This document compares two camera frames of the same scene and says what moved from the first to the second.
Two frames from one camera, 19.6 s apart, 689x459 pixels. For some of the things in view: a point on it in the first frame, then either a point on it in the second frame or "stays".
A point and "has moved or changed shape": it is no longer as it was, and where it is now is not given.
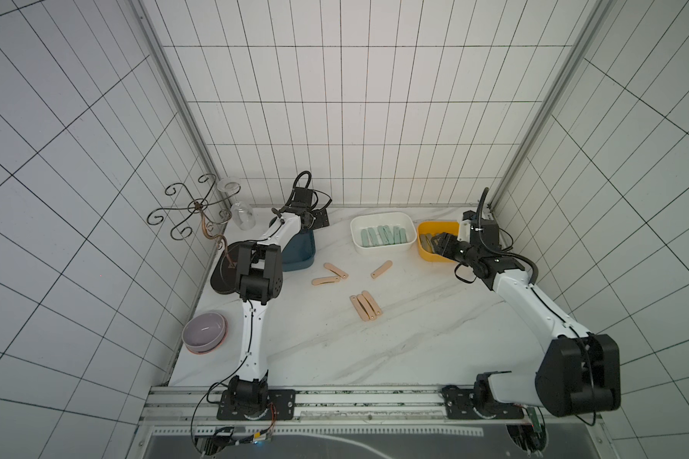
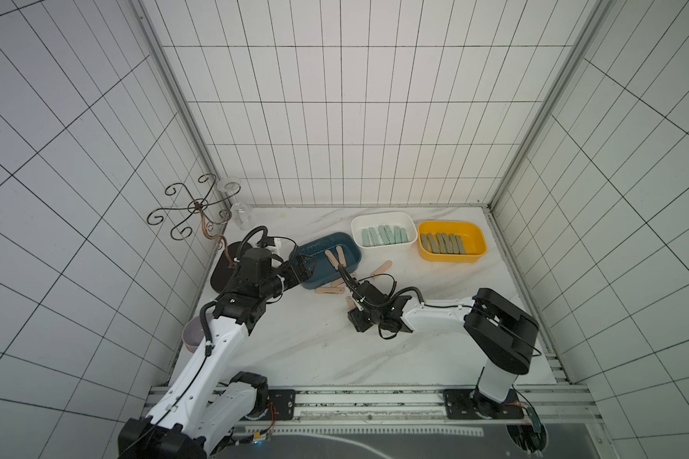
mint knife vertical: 382,234 stays
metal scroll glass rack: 209,213 stays
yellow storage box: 434,228 stays
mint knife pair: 372,236 stays
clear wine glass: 242,212 stays
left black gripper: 322,222 → 295,277
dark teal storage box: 300,251 has moved or changed shape
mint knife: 388,233 stays
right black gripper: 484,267 → 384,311
